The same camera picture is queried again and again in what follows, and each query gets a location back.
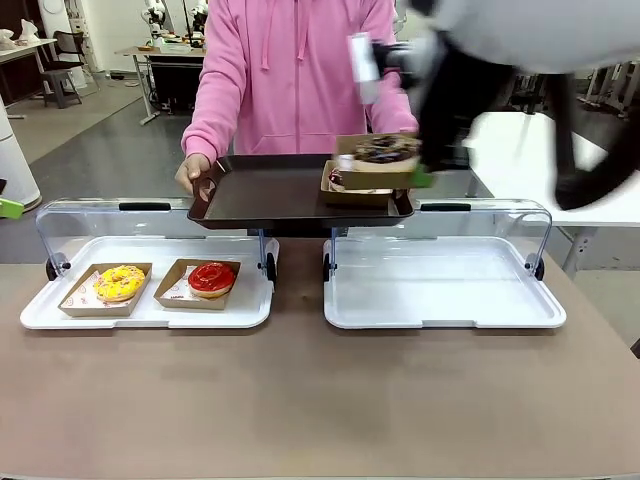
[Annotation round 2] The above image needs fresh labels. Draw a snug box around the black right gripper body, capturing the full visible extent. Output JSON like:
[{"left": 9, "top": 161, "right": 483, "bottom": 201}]
[{"left": 413, "top": 30, "right": 519, "bottom": 174}]

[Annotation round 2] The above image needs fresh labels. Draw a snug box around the brown cardboard donut box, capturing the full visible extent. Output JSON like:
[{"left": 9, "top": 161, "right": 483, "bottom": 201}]
[
  {"left": 152, "top": 258, "right": 242, "bottom": 311},
  {"left": 58, "top": 262, "right": 153, "bottom": 318},
  {"left": 319, "top": 160, "right": 409, "bottom": 208},
  {"left": 333, "top": 133, "right": 425, "bottom": 191}
]

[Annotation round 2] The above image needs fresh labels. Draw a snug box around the chocolate donut with coloured sprinkles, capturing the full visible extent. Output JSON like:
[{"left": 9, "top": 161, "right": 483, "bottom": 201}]
[{"left": 352, "top": 133, "right": 423, "bottom": 166}]

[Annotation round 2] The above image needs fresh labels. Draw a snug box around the dark brown serving tray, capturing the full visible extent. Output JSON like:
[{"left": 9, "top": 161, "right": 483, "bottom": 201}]
[{"left": 187, "top": 153, "right": 416, "bottom": 231}]

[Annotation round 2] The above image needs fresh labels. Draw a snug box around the person's right forearm pink sleeve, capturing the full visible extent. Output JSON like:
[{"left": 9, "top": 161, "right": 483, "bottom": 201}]
[{"left": 180, "top": 94, "right": 237, "bottom": 161}]

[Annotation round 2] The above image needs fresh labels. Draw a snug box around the person's left forearm pink sleeve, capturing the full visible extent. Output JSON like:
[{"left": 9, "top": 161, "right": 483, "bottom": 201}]
[{"left": 367, "top": 74, "right": 420, "bottom": 137}]

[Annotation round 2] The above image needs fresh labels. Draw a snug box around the yellow sprinkled donut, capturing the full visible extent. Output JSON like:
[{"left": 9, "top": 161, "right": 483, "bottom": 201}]
[{"left": 93, "top": 264, "right": 147, "bottom": 303}]

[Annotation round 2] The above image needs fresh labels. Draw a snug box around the person in pink hoodie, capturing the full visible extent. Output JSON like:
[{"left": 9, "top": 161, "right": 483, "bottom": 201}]
[{"left": 180, "top": 0, "right": 420, "bottom": 161}]

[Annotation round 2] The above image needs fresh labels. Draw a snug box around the red glazed donut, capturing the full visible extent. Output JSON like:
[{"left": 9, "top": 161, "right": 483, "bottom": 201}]
[{"left": 187, "top": 261, "right": 236, "bottom": 300}]

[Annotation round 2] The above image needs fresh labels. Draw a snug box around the person's right hand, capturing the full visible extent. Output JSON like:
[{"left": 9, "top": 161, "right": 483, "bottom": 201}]
[{"left": 174, "top": 153, "right": 212, "bottom": 195}]

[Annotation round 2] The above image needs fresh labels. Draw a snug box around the clear hinged display lid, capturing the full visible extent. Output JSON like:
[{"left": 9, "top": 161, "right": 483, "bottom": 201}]
[
  {"left": 34, "top": 197, "right": 277, "bottom": 287},
  {"left": 323, "top": 198, "right": 554, "bottom": 282}
]

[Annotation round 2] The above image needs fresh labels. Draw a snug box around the plain white table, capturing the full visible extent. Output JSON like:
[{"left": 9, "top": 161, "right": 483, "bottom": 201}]
[{"left": 464, "top": 110, "right": 640, "bottom": 275}]

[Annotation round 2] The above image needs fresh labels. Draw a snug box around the white display tray base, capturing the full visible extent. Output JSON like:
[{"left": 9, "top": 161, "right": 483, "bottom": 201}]
[
  {"left": 322, "top": 237, "right": 568, "bottom": 330},
  {"left": 19, "top": 235, "right": 280, "bottom": 331}
]

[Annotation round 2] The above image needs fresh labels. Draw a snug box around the black office chair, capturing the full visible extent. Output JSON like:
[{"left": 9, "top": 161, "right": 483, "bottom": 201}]
[{"left": 38, "top": 30, "right": 87, "bottom": 109}]

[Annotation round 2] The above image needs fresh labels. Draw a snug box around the white table with clutter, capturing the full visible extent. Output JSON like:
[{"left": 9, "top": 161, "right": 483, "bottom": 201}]
[{"left": 0, "top": 19, "right": 59, "bottom": 109}]

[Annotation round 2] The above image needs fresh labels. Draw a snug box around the beige desk with metal legs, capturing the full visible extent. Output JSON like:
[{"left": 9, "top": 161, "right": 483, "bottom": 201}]
[{"left": 113, "top": 44, "right": 207, "bottom": 126}]

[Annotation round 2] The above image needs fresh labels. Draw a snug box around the dark cabinet under desk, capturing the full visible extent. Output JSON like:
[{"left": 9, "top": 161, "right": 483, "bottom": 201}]
[{"left": 148, "top": 53, "right": 206, "bottom": 110}]

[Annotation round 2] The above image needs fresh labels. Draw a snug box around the white cylindrical pedestal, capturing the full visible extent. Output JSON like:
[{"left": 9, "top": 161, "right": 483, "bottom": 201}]
[{"left": 0, "top": 94, "right": 44, "bottom": 211}]

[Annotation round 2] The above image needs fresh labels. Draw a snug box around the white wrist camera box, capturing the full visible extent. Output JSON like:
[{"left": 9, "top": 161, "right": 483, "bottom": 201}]
[{"left": 348, "top": 31, "right": 382, "bottom": 106}]

